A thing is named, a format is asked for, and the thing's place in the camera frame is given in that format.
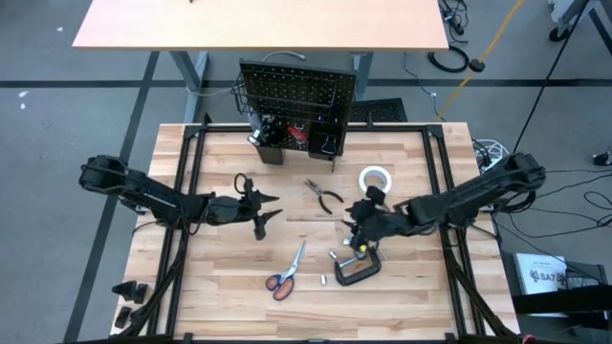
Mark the white printed box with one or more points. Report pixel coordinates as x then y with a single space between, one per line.
540 272

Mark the black metal pegboard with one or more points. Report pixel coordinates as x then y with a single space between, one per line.
296 91

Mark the black aluminium table frame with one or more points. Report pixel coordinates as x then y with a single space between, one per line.
406 128

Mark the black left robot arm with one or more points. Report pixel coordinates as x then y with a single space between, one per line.
143 196

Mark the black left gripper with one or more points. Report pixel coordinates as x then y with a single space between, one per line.
229 210

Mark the blue and orange scissors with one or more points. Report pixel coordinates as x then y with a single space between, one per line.
289 273

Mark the black cart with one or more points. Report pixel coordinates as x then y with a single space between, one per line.
564 303

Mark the white power strip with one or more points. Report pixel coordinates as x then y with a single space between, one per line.
491 162

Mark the black C-clamp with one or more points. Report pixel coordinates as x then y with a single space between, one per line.
356 279

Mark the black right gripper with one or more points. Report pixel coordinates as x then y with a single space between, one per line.
382 222

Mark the small red object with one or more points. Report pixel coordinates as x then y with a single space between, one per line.
530 340

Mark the tall black pegboard bin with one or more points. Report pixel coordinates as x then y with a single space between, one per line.
270 155

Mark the black caster foot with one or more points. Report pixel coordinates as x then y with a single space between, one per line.
603 159

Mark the black floor mat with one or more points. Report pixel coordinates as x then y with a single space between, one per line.
385 111

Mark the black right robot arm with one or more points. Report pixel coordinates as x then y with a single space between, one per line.
478 193

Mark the red utility knife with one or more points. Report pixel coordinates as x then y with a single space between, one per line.
297 135

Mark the short black pegboard bin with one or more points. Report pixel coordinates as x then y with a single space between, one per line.
313 143

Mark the light wooden desk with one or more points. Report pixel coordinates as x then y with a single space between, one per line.
263 24

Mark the white tape roll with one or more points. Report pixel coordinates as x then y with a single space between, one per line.
362 179

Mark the white stand with caster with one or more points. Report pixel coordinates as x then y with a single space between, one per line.
559 33

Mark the black plastic spare part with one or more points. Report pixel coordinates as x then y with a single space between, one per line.
123 316
125 290
141 293

